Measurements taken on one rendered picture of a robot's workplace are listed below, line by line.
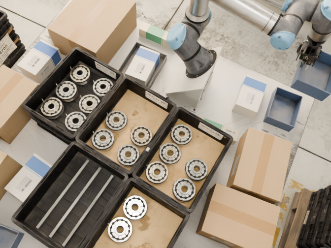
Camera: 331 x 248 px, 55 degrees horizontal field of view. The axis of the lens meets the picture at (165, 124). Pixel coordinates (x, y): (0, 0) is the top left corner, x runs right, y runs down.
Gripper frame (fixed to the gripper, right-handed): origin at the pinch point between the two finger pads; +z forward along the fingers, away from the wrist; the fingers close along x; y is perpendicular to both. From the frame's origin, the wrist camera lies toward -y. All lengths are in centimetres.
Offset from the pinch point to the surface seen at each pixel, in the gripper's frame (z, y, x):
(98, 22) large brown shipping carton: 8, 12, -103
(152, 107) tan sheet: 21, 39, -56
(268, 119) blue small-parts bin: 37.7, 10.4, -2.8
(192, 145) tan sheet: 25, 47, -30
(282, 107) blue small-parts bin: 42.1, -3.2, 2.0
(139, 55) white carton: 22, 13, -79
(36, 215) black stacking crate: 19, 108, -74
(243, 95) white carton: 30.5, 6.7, -19.5
